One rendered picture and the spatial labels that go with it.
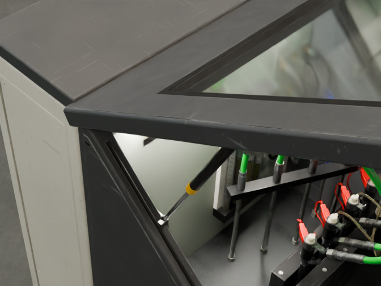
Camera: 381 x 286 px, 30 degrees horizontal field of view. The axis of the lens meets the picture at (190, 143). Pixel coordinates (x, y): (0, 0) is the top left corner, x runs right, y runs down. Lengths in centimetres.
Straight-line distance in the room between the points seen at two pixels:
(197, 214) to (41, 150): 46
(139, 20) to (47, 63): 21
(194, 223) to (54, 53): 62
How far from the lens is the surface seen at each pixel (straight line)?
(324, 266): 167
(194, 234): 177
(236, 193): 161
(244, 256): 184
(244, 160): 155
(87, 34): 137
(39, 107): 135
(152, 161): 143
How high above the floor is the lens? 231
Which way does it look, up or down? 45 degrees down
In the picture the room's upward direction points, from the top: 3 degrees clockwise
